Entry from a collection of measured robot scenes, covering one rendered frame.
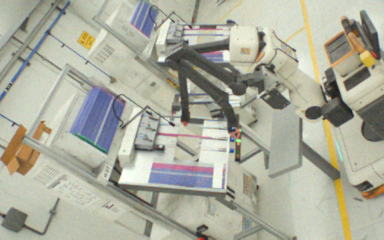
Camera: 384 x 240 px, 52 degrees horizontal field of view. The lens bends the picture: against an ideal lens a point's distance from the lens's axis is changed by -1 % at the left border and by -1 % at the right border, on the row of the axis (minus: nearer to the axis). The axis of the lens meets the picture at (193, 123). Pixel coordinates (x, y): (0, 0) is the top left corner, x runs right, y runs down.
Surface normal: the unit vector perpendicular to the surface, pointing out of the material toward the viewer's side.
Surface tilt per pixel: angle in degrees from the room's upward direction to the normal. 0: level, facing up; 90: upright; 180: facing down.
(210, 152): 48
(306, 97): 90
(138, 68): 90
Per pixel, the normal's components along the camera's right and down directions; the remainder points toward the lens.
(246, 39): 0.00, -0.75
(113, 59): -0.11, 0.69
